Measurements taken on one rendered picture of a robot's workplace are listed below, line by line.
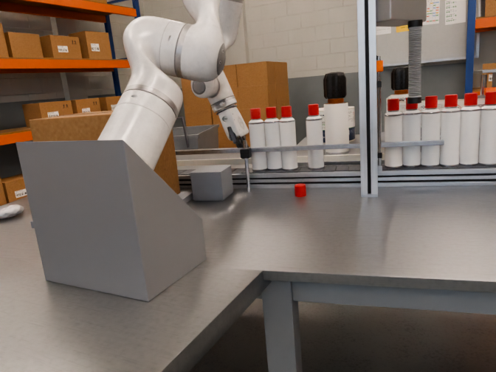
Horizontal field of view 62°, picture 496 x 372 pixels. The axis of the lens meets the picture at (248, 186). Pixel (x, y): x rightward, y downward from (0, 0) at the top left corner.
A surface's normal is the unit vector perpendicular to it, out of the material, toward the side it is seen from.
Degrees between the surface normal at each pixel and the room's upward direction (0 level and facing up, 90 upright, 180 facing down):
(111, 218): 90
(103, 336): 0
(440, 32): 90
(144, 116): 60
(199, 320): 0
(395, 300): 90
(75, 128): 90
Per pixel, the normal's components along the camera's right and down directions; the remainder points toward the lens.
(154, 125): 0.70, -0.15
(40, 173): -0.45, 0.25
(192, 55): -0.11, 0.33
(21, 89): 0.89, 0.04
